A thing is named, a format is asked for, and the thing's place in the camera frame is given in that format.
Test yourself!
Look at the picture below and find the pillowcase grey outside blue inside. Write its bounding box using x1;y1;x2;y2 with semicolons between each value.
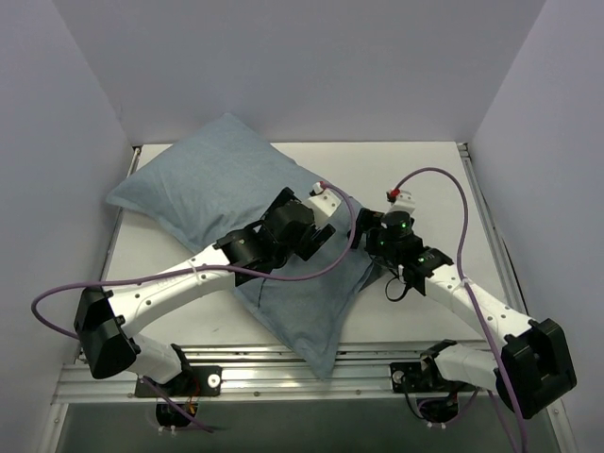
106;114;376;379

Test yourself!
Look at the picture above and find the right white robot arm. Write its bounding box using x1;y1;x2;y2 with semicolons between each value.
349;209;577;419

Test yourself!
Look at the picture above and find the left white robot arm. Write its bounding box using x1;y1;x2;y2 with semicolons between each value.
74;185;341;395

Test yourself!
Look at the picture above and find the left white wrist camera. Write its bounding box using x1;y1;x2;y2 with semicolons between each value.
305;182;342;227

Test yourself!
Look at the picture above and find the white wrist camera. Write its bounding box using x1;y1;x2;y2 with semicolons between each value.
305;182;342;227
386;188;416;215

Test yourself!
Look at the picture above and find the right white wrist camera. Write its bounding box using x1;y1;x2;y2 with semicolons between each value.
386;188;416;215

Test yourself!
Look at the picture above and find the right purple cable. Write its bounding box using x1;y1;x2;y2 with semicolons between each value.
394;167;529;453

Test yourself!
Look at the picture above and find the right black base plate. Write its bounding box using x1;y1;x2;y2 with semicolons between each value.
389;361;475;394

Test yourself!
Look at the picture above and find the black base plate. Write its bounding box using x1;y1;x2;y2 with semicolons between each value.
389;361;475;394
134;365;223;398

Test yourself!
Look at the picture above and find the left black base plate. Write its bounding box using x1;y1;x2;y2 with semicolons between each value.
134;365;223;398

